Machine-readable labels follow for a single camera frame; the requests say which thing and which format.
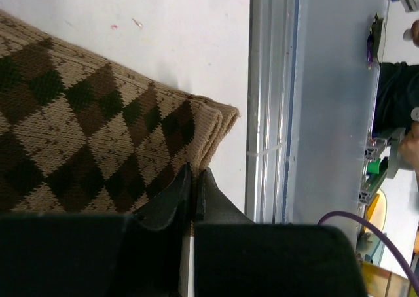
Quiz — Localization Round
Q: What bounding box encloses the person in dark clothing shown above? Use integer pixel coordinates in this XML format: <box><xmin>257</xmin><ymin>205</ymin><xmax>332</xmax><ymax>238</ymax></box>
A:
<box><xmin>373</xmin><ymin>61</ymin><xmax>418</xmax><ymax>173</ymax></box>

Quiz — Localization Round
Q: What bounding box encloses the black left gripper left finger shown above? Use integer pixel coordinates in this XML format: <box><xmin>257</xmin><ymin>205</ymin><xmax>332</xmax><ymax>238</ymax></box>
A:
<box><xmin>134</xmin><ymin>163</ymin><xmax>192</xmax><ymax>235</ymax></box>

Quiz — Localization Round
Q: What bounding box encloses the aluminium frame rail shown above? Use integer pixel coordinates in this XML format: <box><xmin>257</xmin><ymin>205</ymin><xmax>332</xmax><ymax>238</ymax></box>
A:
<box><xmin>245</xmin><ymin>0</ymin><xmax>299</xmax><ymax>224</ymax></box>

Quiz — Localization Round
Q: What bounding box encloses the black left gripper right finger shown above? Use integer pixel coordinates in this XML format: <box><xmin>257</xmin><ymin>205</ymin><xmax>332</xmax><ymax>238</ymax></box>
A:
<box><xmin>195</xmin><ymin>168</ymin><xmax>253</xmax><ymax>224</ymax></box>

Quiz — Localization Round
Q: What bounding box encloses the tan brown argyle sock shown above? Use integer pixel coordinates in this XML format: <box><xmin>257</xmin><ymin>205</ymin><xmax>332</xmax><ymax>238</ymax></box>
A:
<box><xmin>1</xmin><ymin>12</ymin><xmax>239</xmax><ymax>213</ymax></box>

